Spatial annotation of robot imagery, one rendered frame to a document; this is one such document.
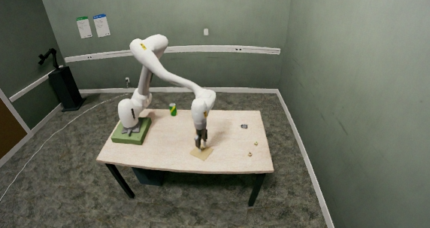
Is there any beige flat mat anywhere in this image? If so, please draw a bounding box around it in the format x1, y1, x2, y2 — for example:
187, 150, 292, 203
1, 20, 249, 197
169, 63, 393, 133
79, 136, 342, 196
189, 146, 213, 161

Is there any green drink can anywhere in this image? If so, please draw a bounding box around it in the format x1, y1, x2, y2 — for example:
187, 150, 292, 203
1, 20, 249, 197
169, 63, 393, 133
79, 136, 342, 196
169, 103, 177, 117

